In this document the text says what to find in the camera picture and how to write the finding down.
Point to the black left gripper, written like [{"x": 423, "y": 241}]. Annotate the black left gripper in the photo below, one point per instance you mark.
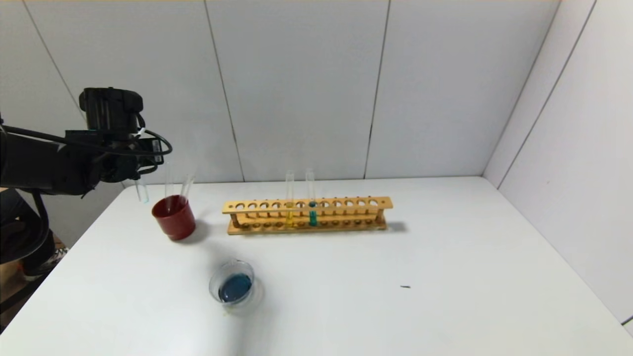
[{"x": 157, "y": 150}]

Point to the test tube with blue-green liquid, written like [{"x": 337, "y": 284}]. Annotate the test tube with blue-green liquid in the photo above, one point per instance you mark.
[
  {"x": 312, "y": 217},
  {"x": 142, "y": 190}
]

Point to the test tube with red liquid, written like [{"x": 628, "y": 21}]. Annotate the test tube with red liquid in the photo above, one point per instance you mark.
[{"x": 169, "y": 190}]

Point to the red and black left arm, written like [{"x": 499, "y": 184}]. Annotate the red and black left arm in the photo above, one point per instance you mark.
[{"x": 44, "y": 158}]

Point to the empty clear glass tube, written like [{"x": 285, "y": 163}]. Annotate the empty clear glass tube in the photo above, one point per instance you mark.
[{"x": 188, "y": 185}]

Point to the test tube with yellow liquid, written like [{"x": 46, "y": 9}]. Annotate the test tube with yellow liquid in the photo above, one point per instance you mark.
[{"x": 289, "y": 217}]

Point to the wooden test tube rack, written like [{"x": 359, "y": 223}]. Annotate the wooden test tube rack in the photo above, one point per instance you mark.
[{"x": 387, "y": 202}]

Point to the dark red cup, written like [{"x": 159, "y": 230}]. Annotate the dark red cup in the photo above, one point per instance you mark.
[{"x": 175, "y": 222}]

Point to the clear glass beaker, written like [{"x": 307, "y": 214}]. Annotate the clear glass beaker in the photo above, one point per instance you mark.
[{"x": 236, "y": 289}]

